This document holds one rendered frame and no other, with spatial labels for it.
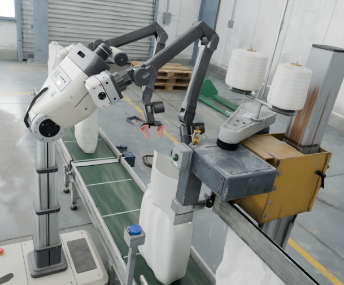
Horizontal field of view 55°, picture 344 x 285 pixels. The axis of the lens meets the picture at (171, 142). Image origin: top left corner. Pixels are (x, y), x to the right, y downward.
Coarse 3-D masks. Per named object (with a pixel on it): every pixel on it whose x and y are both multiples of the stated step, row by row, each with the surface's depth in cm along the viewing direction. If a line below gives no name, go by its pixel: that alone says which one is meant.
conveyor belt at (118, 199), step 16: (96, 176) 282; (112, 176) 286; (128, 176) 290; (96, 192) 261; (112, 192) 264; (128, 192) 267; (112, 208) 245; (128, 208) 248; (112, 224) 228; (128, 224) 231; (144, 272) 194; (192, 272) 199
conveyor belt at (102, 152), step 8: (72, 128) 366; (64, 136) 345; (72, 136) 347; (72, 144) 331; (104, 144) 341; (72, 152) 316; (80, 152) 318; (96, 152) 323; (104, 152) 325; (72, 160) 319; (80, 160) 304; (88, 160) 306; (96, 160) 309
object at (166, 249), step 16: (160, 160) 192; (160, 176) 170; (176, 176) 190; (160, 192) 173; (144, 208) 196; (160, 208) 176; (144, 224) 196; (160, 224) 178; (192, 224) 176; (160, 240) 180; (176, 240) 173; (144, 256) 203; (160, 256) 182; (176, 256) 177; (160, 272) 184; (176, 272) 183
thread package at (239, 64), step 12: (240, 60) 141; (252, 60) 140; (264, 60) 141; (228, 72) 148; (240, 72) 143; (252, 72) 142; (264, 72) 146; (228, 84) 149; (240, 84) 144; (252, 84) 144
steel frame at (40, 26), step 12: (36, 0) 702; (204, 0) 928; (216, 0) 900; (36, 12) 712; (204, 12) 939; (216, 12) 916; (36, 24) 722; (36, 36) 731; (36, 48) 741; (36, 60) 752; (48, 60) 763; (192, 60) 990
